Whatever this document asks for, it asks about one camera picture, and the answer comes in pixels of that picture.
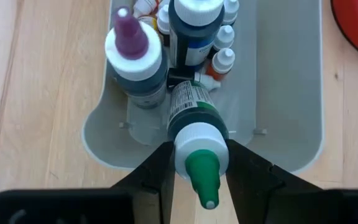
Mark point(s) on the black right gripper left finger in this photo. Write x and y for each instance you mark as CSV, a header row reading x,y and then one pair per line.
x,y
154,174

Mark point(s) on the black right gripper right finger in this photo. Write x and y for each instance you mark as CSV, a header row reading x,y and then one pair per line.
x,y
247,177

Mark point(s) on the large green food colouring bottle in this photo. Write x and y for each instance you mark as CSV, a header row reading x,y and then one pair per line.
x,y
197,137

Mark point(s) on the white plastic storage bin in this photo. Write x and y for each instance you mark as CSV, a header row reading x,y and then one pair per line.
x,y
284,77

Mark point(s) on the large purple food colouring bottle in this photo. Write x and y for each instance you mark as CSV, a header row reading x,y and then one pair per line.
x,y
135,62

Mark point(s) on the small yellow-orange dropper bottle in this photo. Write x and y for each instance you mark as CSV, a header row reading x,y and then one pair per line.
x,y
224,60

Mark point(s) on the large blue food colouring bottle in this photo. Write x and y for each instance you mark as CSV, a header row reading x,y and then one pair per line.
x,y
194,34

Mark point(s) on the small dark teal dropper bottle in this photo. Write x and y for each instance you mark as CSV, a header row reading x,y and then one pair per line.
x,y
231,11

